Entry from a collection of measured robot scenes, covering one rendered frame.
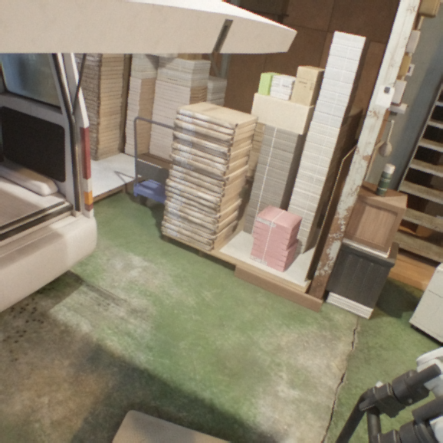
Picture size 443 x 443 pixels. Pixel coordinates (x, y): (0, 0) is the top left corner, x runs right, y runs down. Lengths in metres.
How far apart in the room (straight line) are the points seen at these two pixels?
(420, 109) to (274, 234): 1.46
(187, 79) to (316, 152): 1.96
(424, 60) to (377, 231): 1.34
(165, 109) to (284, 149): 1.96
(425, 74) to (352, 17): 3.57
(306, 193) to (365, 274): 0.77
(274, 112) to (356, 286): 1.40
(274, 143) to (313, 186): 0.45
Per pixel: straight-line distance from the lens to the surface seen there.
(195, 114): 2.85
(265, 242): 3.01
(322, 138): 3.03
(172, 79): 4.61
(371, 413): 1.39
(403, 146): 3.43
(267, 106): 3.13
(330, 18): 6.87
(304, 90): 3.05
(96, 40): 0.70
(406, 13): 2.48
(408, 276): 3.71
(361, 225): 2.77
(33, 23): 0.62
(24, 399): 2.22
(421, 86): 3.37
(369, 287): 2.95
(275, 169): 3.18
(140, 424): 1.85
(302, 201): 3.20
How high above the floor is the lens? 1.74
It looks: 28 degrees down
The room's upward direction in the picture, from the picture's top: 10 degrees clockwise
